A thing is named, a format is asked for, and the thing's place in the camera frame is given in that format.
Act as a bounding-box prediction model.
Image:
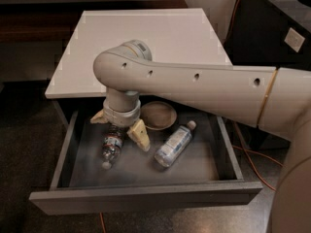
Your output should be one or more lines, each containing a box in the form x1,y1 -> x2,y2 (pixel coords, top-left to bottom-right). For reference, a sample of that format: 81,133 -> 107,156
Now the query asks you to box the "white label water bottle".
155,120 -> 196,168

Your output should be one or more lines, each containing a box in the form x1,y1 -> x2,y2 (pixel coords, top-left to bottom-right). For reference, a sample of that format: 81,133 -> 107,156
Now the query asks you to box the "dark wooden bench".
0,0 -> 188,43

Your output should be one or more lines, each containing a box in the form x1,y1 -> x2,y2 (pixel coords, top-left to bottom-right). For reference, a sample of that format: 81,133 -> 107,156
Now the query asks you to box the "white wall outlet plate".
284,28 -> 305,52

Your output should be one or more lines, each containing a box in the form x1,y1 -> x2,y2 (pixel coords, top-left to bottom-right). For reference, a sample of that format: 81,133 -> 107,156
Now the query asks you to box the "orange cable on floor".
98,0 -> 286,233

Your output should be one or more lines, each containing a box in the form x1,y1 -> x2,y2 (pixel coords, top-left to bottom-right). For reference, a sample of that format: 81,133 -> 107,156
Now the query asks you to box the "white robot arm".
93,41 -> 311,233

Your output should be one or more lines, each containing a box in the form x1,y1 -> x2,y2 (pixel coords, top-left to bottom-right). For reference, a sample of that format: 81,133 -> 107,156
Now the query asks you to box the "dark label water bottle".
102,124 -> 124,170

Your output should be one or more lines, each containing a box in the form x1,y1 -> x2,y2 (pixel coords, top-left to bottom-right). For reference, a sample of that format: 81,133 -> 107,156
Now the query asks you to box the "wooden bowl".
140,101 -> 177,130

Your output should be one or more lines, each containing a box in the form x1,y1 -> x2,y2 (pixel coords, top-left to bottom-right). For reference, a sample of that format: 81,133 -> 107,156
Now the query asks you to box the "grey drawer cabinet white top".
44,8 -> 233,131

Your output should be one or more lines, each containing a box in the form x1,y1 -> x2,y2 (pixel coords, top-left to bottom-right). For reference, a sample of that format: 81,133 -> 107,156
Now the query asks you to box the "grey top drawer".
29,99 -> 262,215

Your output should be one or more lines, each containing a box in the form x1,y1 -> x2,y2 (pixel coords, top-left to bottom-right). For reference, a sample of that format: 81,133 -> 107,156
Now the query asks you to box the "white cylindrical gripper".
90,88 -> 151,151

